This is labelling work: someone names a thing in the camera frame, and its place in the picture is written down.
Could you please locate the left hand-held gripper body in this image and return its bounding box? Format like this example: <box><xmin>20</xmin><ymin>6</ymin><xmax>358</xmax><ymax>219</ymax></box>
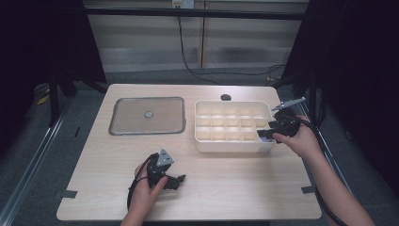
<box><xmin>146</xmin><ymin>148</ymin><xmax>175</xmax><ymax>190</ymax></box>

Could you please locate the person's left hand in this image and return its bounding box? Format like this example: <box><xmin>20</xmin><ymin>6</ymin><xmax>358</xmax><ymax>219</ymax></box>
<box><xmin>127</xmin><ymin>160</ymin><xmax>169</xmax><ymax>218</ymax></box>

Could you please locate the long black wall cable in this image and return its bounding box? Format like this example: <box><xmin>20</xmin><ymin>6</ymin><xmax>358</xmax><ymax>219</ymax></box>
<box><xmin>177</xmin><ymin>8</ymin><xmax>287</xmax><ymax>87</ymax></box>

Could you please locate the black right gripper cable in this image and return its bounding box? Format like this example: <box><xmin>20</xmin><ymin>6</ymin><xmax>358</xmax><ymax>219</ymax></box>
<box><xmin>283</xmin><ymin>114</ymin><xmax>347</xmax><ymax>226</ymax></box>

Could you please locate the black curtain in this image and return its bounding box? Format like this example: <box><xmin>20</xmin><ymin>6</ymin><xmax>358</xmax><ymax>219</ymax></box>
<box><xmin>281</xmin><ymin>0</ymin><xmax>399</xmax><ymax>197</ymax></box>
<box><xmin>0</xmin><ymin>0</ymin><xmax>107</xmax><ymax>154</ymax></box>

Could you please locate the white divided storage box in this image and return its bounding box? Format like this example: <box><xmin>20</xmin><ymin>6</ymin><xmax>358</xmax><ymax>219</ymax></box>
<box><xmin>194</xmin><ymin>99</ymin><xmax>279</xmax><ymax>154</ymax></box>

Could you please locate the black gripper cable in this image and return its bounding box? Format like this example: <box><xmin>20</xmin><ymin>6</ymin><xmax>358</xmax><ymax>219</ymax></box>
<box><xmin>126</xmin><ymin>153</ymin><xmax>156</xmax><ymax>211</ymax></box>
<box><xmin>283</xmin><ymin>114</ymin><xmax>347</xmax><ymax>226</ymax></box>

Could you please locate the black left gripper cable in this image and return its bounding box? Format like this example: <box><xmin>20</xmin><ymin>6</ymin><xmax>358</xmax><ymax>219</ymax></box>
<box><xmin>126</xmin><ymin>153</ymin><xmax>156</xmax><ymax>211</ymax></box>

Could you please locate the person's right hand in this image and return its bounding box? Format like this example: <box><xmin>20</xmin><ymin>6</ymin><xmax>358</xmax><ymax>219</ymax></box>
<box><xmin>271</xmin><ymin>114</ymin><xmax>325</xmax><ymax>159</ymax></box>

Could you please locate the metal floor rail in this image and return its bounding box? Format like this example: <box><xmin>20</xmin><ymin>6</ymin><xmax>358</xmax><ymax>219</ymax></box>
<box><xmin>295</xmin><ymin>98</ymin><xmax>366</xmax><ymax>226</ymax></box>
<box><xmin>0</xmin><ymin>95</ymin><xmax>76</xmax><ymax>226</ymax></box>

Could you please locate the white wall socket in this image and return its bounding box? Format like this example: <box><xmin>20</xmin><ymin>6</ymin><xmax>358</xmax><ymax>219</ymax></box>
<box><xmin>171</xmin><ymin>0</ymin><xmax>196</xmax><ymax>9</ymax></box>

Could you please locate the black horizontal bar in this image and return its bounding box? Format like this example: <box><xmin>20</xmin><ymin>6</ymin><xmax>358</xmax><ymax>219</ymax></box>
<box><xmin>84</xmin><ymin>7</ymin><xmax>311</xmax><ymax>22</ymax></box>

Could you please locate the black stand leg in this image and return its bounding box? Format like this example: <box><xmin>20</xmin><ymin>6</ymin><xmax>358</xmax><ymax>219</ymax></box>
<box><xmin>308</xmin><ymin>70</ymin><xmax>318</xmax><ymax>124</ymax></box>
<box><xmin>47</xmin><ymin>70</ymin><xmax>61</xmax><ymax>128</ymax></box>

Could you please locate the clear lid with grey rim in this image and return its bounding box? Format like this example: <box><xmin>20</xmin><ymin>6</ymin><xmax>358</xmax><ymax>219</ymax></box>
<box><xmin>107</xmin><ymin>96</ymin><xmax>187</xmax><ymax>137</ymax></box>

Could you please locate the yellow object on floor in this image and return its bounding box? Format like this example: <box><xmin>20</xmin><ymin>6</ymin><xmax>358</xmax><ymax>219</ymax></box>
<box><xmin>36</xmin><ymin>89</ymin><xmax>52</xmax><ymax>106</ymax></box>

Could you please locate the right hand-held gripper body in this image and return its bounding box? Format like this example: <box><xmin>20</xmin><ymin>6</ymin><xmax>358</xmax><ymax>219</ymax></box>
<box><xmin>267</xmin><ymin>96</ymin><xmax>307</xmax><ymax>138</ymax></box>

